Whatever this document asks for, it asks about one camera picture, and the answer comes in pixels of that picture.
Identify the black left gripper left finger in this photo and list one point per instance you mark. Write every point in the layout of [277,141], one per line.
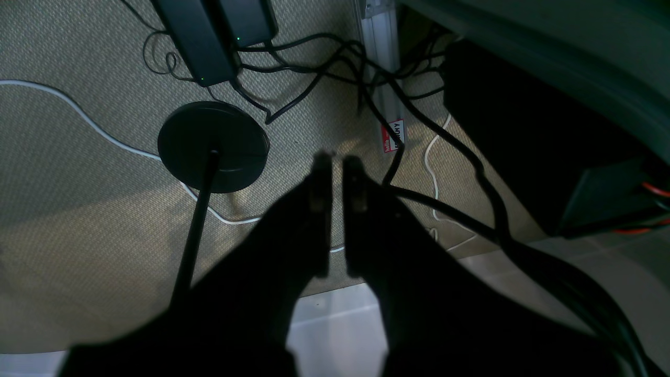
[235,321]

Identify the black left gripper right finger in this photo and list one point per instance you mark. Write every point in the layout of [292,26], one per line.
[440,319]

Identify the black round stand base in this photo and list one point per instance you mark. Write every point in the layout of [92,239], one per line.
[194,131]

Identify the black box under table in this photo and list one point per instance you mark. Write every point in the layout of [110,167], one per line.
[576,172]

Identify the aluminium table leg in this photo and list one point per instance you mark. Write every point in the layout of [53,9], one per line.
[379,34]

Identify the black power adapter brick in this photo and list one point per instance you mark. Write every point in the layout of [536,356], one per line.
[200,32]

